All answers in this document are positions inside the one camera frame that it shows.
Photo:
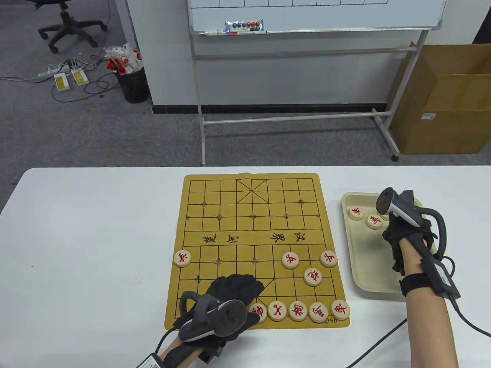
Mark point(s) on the white power strip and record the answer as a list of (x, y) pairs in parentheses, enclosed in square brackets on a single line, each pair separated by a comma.
[(50, 72)]

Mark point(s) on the whiteboard marker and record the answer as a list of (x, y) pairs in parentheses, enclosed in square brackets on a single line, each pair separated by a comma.
[(214, 33), (241, 33)]

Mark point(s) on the grey labelled sensor box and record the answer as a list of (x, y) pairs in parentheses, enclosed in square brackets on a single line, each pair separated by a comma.
[(149, 362)]

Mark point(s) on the black wastebasket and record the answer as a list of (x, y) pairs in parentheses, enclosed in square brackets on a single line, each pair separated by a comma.
[(134, 90)]

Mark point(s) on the brown cardboard box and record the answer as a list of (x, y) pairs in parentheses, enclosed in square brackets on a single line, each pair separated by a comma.
[(441, 126)]

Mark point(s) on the person's left hand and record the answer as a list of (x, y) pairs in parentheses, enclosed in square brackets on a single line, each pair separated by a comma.
[(230, 287)]

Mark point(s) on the person's right forearm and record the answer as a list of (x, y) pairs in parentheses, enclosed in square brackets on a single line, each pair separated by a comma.
[(425, 329)]

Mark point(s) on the black office chair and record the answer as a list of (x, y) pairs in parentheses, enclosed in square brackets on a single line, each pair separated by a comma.
[(66, 21)]

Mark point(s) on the grey tracking controller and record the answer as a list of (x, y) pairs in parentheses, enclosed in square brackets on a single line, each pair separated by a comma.
[(230, 316), (402, 207)]

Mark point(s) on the person's right hand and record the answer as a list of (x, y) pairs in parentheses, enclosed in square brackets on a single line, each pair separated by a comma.
[(399, 234)]

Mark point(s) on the white rolling whiteboard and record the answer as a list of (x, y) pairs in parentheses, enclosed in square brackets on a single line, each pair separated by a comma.
[(307, 15)]

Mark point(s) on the yellow chess board mat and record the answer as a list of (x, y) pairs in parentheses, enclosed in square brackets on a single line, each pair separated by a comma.
[(230, 214)]

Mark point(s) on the white red trash bags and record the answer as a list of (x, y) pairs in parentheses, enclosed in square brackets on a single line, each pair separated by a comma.
[(122, 57)]

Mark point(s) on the beige plastic tray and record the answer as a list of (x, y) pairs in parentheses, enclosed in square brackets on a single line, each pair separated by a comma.
[(368, 268)]

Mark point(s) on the black sensor box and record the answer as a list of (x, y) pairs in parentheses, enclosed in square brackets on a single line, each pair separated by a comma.
[(441, 278)]

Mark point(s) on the pack of coloured magnets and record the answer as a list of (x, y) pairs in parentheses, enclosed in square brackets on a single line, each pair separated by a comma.
[(244, 25)]

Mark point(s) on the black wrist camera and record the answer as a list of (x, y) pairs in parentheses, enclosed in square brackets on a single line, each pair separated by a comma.
[(211, 353)]

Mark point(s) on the white yellow power adapter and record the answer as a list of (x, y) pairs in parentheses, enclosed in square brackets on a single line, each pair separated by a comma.
[(79, 77), (61, 81)]

